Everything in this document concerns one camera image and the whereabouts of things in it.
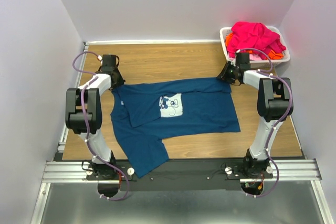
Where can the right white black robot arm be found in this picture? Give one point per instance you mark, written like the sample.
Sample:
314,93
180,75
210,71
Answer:
274,104

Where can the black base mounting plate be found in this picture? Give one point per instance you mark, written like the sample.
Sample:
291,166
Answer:
181,175

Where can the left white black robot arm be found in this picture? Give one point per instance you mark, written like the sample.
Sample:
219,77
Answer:
83,114

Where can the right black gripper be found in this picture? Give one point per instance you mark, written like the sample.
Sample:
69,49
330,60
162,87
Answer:
223,75

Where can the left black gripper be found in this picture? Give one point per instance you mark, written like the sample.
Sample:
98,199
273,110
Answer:
121,80

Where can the aluminium frame rail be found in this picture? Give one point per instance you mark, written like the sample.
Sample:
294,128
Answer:
75,172

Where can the light pink garment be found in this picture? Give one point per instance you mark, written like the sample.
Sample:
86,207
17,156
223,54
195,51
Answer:
252,57

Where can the pink t-shirt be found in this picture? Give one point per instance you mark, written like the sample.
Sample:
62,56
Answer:
256,37

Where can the blue t-shirt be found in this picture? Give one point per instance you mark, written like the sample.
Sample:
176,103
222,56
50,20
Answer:
145,114

